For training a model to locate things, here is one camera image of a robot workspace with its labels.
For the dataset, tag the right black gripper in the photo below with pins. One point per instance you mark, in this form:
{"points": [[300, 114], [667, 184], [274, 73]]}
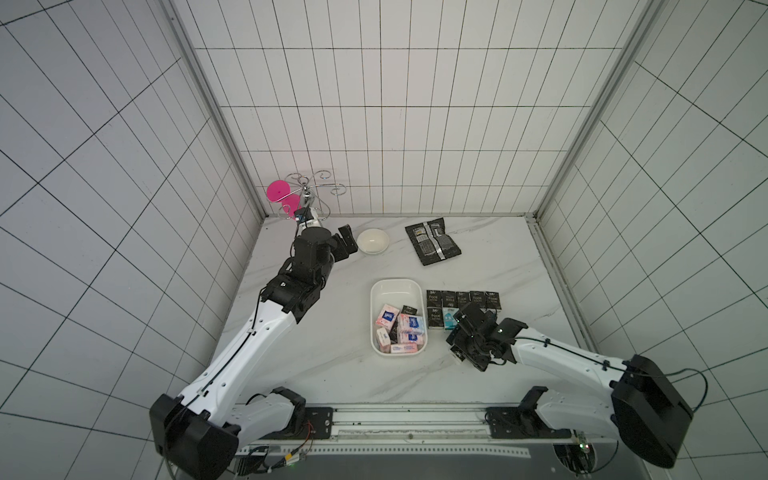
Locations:
{"points": [[466, 337]]}

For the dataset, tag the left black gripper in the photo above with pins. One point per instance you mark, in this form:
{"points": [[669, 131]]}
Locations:
{"points": [[342, 252]]}

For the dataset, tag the teal tissue pack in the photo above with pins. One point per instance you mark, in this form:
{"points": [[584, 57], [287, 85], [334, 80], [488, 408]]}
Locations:
{"points": [[449, 320]]}

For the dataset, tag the black Face tissue pack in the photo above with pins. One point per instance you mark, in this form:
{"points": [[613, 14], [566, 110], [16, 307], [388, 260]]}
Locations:
{"points": [[434, 298]]}

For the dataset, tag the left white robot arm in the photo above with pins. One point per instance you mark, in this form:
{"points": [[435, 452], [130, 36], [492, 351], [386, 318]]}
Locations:
{"points": [[199, 431]]}

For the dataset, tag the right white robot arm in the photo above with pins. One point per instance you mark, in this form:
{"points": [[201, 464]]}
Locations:
{"points": [[630, 401]]}

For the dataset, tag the white storage box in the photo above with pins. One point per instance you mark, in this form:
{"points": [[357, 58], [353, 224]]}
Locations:
{"points": [[395, 292]]}

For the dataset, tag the chrome cup stand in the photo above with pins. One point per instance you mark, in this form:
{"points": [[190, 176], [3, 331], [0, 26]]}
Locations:
{"points": [[309, 187]]}

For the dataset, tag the white bowl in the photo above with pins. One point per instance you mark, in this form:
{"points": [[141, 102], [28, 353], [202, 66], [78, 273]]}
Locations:
{"points": [[373, 241]]}

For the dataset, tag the pink cup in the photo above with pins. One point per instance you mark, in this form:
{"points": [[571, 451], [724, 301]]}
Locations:
{"points": [[281, 193]]}

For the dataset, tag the pink blue tissue pack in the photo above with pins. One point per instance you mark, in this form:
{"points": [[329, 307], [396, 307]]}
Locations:
{"points": [[411, 324]]}

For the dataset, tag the lower pink blue pack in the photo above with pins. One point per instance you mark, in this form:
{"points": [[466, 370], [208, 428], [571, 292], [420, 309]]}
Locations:
{"points": [[411, 338]]}

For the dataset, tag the tilted pink tissue pack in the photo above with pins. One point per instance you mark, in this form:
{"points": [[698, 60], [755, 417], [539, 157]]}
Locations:
{"points": [[387, 317]]}

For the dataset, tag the black tissue multipack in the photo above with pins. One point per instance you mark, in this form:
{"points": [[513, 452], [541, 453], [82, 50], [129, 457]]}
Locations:
{"points": [[431, 242]]}

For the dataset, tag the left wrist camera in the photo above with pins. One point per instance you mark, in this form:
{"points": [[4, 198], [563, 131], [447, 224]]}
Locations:
{"points": [[306, 217]]}

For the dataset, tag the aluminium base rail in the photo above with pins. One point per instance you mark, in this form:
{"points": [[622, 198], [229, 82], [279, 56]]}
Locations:
{"points": [[388, 429]]}

